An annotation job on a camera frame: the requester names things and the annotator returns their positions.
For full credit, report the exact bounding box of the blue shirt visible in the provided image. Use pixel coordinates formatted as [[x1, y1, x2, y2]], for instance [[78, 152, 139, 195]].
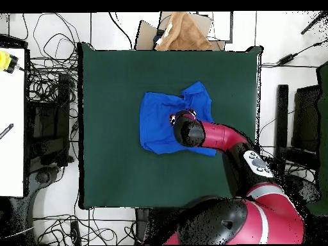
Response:
[[138, 81, 217, 157]]

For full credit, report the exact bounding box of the dark green table cloth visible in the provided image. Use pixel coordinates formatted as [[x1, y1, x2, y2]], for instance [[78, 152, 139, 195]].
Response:
[[77, 42, 263, 210]]

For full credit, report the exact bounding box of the brown towel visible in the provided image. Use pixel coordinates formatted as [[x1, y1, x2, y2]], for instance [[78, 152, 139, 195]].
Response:
[[154, 11, 213, 51]]

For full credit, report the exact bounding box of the cardboard box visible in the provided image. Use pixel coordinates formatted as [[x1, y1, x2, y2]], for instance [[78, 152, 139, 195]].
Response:
[[135, 11, 226, 51]]

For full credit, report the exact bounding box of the black chair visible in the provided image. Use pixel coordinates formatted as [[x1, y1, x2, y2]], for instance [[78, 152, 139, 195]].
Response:
[[275, 84, 321, 167]]

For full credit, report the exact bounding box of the white table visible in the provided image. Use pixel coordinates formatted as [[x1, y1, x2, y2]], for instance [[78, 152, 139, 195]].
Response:
[[0, 47, 26, 198]]

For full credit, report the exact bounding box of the black marker pen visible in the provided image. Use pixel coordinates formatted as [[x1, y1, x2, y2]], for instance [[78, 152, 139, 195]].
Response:
[[0, 123, 14, 140]]

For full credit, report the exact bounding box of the black rod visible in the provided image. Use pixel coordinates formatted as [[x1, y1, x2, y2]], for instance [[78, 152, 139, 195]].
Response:
[[300, 11, 328, 35]]

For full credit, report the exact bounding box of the yellow and black tool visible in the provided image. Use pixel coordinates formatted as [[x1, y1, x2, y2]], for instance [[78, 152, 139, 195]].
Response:
[[0, 50, 19, 74]]

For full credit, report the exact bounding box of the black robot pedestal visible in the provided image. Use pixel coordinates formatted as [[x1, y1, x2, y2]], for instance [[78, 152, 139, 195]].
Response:
[[135, 207, 180, 245]]

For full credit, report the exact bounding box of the black metal frame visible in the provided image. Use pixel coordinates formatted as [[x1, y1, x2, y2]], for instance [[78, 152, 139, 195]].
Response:
[[25, 72, 75, 167]]

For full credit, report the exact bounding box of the black power adapter with cable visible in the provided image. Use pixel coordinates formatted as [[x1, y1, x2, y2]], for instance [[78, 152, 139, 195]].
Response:
[[261, 38, 328, 69]]

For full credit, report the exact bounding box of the black cable tangle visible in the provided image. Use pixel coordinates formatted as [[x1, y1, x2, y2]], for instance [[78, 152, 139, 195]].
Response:
[[33, 209, 136, 245], [21, 12, 80, 106], [258, 145, 317, 185]]

